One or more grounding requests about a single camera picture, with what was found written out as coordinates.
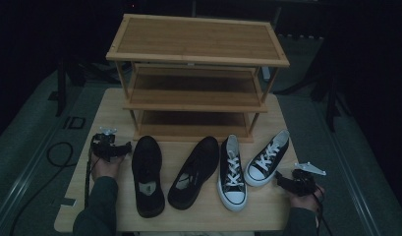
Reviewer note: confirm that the small white object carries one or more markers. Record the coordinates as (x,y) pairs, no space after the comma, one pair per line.
(266,73)

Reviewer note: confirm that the person's left hand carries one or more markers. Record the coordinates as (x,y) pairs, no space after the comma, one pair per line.
(105,168)

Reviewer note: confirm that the black shoe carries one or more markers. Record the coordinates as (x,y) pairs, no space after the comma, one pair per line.
(200,160)
(147,164)

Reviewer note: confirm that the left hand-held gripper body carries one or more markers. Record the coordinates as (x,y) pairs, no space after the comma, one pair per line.
(103,147)

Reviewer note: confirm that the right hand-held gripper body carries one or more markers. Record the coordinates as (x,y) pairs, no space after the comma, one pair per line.
(303,185)

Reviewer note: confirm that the black metal stand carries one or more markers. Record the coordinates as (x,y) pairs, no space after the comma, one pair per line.
(332,105)
(61,88)

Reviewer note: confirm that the person's right hand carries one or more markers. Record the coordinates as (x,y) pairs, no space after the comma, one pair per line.
(306,201)

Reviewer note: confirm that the wooden shoe rack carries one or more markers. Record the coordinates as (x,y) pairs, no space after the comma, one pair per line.
(195,39)

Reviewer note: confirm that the black white canvas sneaker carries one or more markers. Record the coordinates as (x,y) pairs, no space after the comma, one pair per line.
(269,157)
(233,183)

